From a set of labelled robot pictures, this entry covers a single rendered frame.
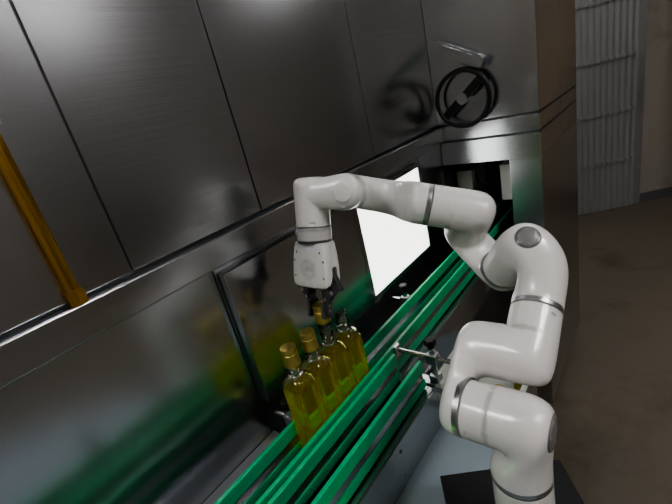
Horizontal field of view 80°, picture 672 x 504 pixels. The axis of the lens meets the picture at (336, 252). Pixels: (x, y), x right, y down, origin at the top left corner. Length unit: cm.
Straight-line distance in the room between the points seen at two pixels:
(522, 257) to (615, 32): 382
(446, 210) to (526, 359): 30
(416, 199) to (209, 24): 55
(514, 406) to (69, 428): 71
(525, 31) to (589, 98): 285
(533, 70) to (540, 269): 97
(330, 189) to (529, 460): 56
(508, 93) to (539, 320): 105
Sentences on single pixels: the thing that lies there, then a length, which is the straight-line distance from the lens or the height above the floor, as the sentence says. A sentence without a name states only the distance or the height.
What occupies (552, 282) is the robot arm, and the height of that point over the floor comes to 124.
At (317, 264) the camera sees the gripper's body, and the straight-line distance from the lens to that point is 84.
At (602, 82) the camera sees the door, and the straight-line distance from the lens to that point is 446.
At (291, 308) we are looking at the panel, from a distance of 101.
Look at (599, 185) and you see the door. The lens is 463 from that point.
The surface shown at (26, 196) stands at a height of 157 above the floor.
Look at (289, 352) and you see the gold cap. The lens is 84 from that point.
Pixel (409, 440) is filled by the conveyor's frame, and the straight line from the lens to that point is 103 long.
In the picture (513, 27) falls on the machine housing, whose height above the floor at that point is 168.
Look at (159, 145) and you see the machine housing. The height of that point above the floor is 160.
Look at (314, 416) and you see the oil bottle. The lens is 93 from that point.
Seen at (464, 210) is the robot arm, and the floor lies 135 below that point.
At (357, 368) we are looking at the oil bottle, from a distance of 101.
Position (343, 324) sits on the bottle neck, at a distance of 96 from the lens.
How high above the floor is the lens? 160
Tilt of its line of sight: 21 degrees down
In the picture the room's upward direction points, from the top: 14 degrees counter-clockwise
